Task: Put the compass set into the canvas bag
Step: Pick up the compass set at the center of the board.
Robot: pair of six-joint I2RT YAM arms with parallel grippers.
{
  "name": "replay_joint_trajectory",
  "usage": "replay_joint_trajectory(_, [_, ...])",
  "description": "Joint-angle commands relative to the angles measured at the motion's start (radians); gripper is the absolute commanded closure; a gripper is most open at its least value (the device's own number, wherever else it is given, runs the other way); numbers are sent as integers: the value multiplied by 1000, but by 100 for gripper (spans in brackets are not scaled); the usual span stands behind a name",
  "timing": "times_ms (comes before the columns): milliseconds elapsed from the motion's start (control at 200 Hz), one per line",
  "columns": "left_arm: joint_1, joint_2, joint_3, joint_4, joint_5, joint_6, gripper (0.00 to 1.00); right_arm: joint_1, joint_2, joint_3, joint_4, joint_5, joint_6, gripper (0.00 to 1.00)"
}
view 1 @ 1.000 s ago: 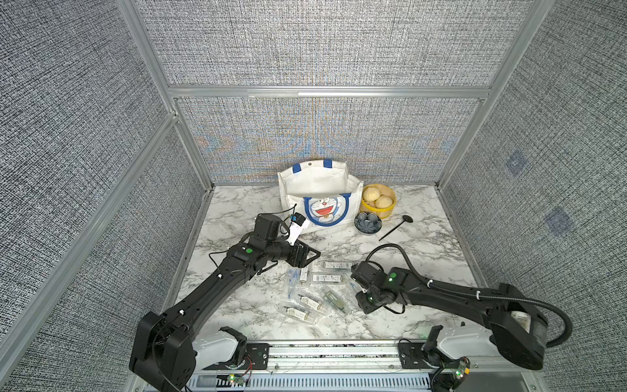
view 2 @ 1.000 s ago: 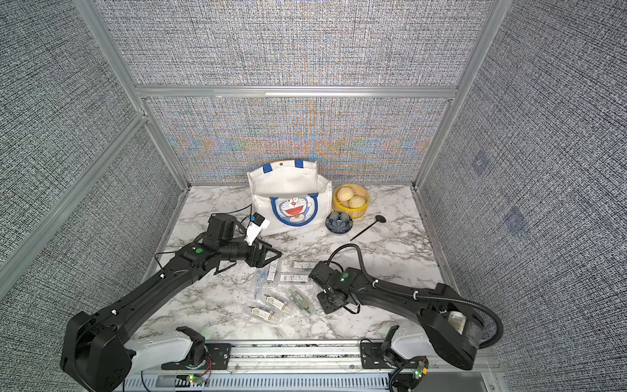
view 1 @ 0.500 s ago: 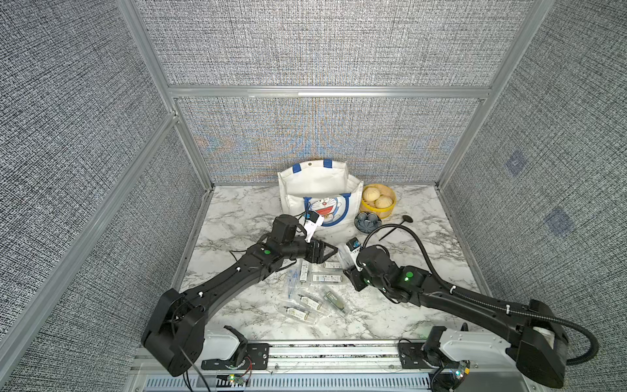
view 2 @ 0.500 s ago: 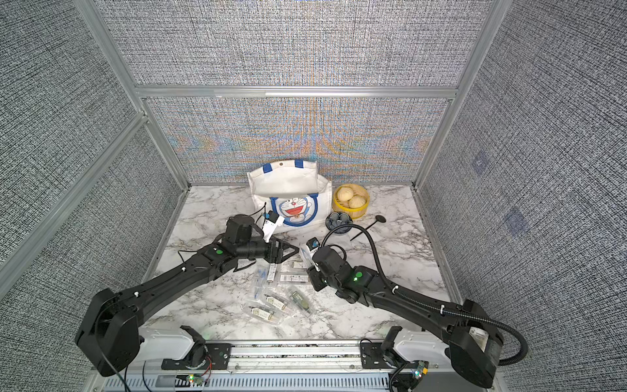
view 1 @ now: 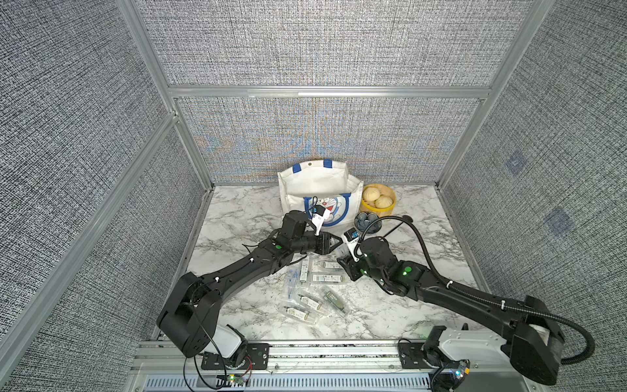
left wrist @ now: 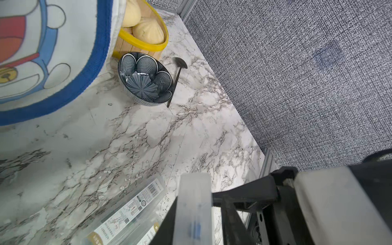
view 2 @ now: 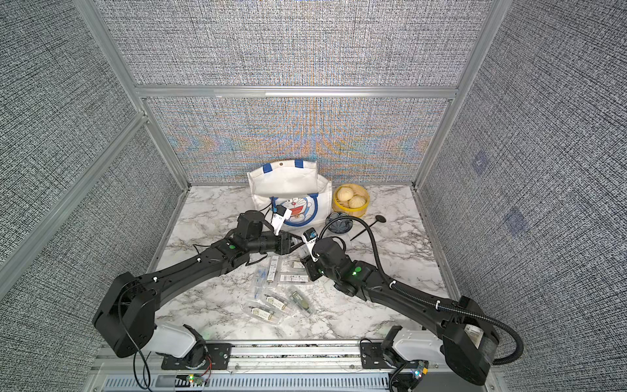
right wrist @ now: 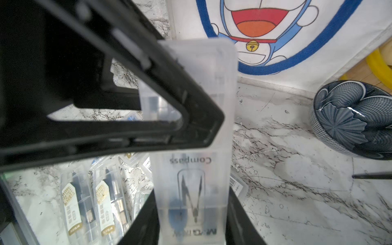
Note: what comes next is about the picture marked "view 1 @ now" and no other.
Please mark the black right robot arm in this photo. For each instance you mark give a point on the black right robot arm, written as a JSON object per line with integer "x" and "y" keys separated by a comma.
{"x": 533, "y": 341}

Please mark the blue patterned ceramic bowl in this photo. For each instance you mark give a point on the blue patterned ceramic bowl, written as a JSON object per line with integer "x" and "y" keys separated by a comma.
{"x": 368, "y": 221}

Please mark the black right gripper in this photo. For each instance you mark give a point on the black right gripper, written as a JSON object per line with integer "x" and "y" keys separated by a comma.
{"x": 349, "y": 265}

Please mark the beige bun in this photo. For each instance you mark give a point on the beige bun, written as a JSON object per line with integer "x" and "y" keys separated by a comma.
{"x": 384, "y": 202}
{"x": 371, "y": 194}

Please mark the black spoon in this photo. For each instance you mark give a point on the black spoon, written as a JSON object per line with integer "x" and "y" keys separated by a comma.
{"x": 400, "y": 220}

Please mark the gold label compass case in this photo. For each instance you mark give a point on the gold label compass case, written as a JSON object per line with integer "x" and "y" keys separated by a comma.
{"x": 311, "y": 302}
{"x": 298, "y": 314}

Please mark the blue compass clear case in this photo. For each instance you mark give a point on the blue compass clear case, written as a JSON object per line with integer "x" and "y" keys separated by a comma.
{"x": 292, "y": 282}

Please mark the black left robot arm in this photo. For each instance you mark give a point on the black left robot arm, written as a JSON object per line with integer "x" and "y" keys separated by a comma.
{"x": 190, "y": 315}

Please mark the beige bun right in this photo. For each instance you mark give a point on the beige bun right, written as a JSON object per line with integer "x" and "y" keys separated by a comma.
{"x": 384, "y": 202}

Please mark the beige bun left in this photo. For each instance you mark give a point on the beige bun left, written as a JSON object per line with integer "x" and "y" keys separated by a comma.
{"x": 371, "y": 194}

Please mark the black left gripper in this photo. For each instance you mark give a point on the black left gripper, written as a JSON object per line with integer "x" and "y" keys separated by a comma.
{"x": 324, "y": 243}

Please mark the compass case white label top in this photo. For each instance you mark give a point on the compass case white label top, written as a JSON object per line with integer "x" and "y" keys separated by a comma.
{"x": 332, "y": 265}

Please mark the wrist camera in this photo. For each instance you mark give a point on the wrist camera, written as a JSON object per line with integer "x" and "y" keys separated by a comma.
{"x": 319, "y": 215}
{"x": 350, "y": 239}

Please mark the gold label compass case upper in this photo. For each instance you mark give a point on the gold label compass case upper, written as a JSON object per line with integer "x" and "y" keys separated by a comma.
{"x": 311, "y": 302}

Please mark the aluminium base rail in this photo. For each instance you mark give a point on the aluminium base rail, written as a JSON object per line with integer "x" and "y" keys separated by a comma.
{"x": 330, "y": 366}

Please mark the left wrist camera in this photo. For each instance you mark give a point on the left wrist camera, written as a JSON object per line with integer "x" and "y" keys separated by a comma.
{"x": 319, "y": 215}

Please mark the gold label compass case lower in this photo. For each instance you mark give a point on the gold label compass case lower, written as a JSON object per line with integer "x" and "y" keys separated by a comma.
{"x": 298, "y": 314}

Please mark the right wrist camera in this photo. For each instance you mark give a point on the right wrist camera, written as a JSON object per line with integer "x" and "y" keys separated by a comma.
{"x": 350, "y": 239}

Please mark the green label compass case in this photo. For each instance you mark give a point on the green label compass case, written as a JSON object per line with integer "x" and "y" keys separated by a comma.
{"x": 335, "y": 301}

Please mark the yellow bowl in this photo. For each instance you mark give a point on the yellow bowl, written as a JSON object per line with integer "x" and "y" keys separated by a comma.
{"x": 370, "y": 207}

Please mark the white Doraemon canvas bag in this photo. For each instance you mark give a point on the white Doraemon canvas bag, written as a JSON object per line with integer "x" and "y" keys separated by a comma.
{"x": 327, "y": 183}

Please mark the compass case white label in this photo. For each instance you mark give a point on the compass case white label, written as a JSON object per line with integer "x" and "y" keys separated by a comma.
{"x": 332, "y": 265}
{"x": 304, "y": 273}
{"x": 321, "y": 278}

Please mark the upright compass case white label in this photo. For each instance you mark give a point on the upright compass case white label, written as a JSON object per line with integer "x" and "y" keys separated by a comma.
{"x": 304, "y": 273}

